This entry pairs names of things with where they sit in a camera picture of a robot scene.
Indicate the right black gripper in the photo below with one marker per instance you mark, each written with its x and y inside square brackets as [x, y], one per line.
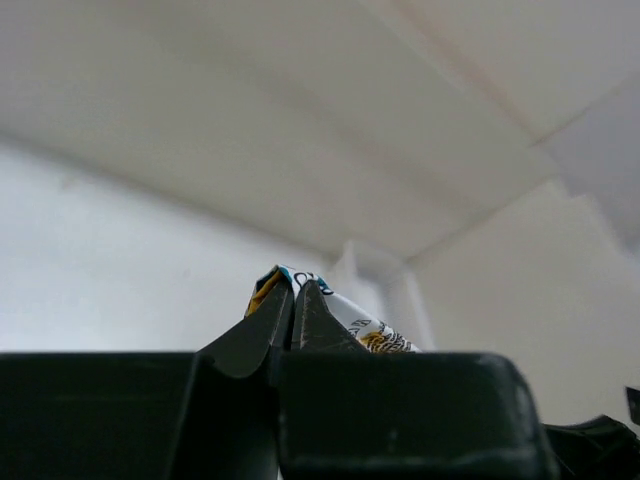
[601, 448]

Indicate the white yellow teal printed shorts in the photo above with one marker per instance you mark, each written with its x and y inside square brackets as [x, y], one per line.
[372, 333]

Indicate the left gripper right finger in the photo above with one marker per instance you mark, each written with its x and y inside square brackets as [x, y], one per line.
[346, 413]

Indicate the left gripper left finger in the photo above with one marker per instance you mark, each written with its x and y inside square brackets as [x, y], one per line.
[206, 414]

